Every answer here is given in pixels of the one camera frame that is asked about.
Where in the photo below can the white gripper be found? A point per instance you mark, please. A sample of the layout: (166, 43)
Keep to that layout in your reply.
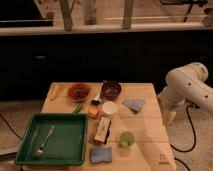
(170, 117)

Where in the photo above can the blue-grey towel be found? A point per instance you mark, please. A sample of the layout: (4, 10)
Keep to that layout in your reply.
(135, 105)

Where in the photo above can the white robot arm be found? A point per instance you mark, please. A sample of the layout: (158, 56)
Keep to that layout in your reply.
(185, 83)

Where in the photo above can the green plastic cup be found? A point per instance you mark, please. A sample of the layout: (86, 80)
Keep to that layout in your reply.
(126, 139)

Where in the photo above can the white round lid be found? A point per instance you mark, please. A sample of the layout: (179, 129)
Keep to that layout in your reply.
(109, 108)

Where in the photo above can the dark brown bowl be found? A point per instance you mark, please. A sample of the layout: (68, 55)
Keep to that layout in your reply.
(110, 90)

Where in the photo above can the white and brown box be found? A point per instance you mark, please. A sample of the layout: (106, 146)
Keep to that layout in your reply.
(102, 130)

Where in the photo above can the white brush with black head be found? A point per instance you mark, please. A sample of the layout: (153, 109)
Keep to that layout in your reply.
(97, 99)

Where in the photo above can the orange sponge block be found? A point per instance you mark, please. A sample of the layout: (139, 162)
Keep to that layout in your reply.
(93, 111)

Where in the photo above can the blue sponge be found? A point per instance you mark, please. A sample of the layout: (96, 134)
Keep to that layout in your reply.
(101, 154)

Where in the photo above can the green chili pepper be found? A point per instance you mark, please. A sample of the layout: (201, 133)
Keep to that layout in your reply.
(78, 108)

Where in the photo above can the orange plate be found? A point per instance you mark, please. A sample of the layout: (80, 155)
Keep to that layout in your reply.
(79, 92)

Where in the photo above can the green plastic tray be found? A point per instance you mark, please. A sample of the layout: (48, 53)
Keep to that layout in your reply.
(66, 145)

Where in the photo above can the yellow banana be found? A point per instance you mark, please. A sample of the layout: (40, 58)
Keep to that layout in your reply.
(54, 92)

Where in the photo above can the silver fork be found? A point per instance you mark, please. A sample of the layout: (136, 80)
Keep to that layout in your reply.
(40, 150)

